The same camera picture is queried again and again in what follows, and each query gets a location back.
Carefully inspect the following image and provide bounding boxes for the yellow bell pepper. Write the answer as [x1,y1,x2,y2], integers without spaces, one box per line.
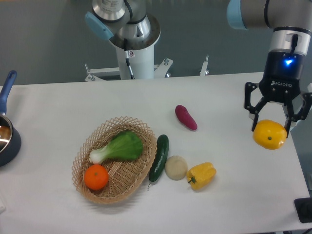
[186,162,216,191]

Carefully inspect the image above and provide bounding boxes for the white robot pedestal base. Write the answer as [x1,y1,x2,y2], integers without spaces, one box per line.
[84,14,210,82]

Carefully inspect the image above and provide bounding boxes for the dark blue saucepan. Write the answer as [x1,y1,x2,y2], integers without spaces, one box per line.
[0,70,21,167]

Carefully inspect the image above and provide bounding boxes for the green bok choy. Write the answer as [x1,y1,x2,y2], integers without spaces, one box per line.
[89,131,143,164]

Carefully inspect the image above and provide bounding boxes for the purple sweet potato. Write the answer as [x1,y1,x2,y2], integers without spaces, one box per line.
[175,105,198,131]

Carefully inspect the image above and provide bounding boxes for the dark green cucumber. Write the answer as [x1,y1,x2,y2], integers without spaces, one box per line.
[147,135,170,189]

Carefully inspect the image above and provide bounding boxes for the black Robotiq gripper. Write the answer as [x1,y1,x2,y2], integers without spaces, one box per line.
[244,50,312,139]

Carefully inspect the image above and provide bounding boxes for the woven wicker basket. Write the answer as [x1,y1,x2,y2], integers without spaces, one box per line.
[72,117,157,204]

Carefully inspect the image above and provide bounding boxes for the black device at table edge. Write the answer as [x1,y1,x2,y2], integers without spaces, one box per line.
[294,197,312,223]

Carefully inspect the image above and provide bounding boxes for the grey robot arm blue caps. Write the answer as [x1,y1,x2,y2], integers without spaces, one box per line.
[85,0,312,131]

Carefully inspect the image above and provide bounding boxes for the orange tangerine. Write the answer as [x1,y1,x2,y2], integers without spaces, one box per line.
[83,164,109,191]

